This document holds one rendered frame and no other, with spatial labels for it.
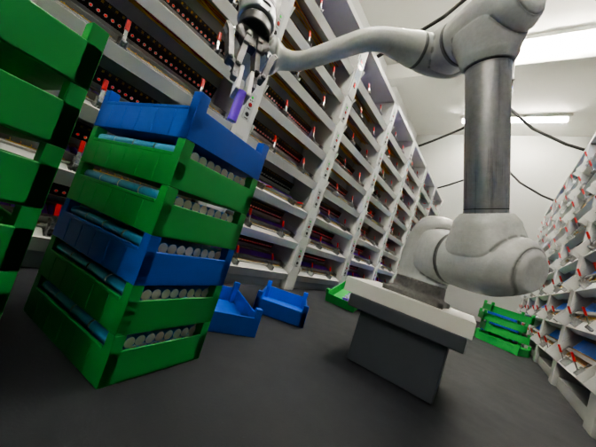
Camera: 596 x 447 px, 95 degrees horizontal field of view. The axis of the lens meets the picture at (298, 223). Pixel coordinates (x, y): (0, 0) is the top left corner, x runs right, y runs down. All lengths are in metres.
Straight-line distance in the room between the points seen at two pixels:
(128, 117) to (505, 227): 0.84
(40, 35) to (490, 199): 0.85
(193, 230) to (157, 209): 0.08
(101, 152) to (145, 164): 0.15
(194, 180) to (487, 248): 0.66
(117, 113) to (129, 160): 0.13
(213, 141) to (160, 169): 0.10
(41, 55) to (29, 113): 0.07
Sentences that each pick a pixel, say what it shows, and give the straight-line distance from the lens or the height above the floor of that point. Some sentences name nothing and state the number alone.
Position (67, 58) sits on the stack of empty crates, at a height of 0.42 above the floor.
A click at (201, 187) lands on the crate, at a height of 0.34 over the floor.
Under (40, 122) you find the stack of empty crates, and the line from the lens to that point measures 0.45.
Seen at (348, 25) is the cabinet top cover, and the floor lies 1.67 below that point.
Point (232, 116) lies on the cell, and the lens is 0.58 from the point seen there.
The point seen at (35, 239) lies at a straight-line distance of 1.02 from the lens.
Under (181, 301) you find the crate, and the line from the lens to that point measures 0.56.
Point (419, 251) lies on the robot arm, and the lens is 0.92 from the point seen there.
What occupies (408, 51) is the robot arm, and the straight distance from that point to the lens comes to 0.99.
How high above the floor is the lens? 0.30
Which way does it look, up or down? 4 degrees up
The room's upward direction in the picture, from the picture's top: 18 degrees clockwise
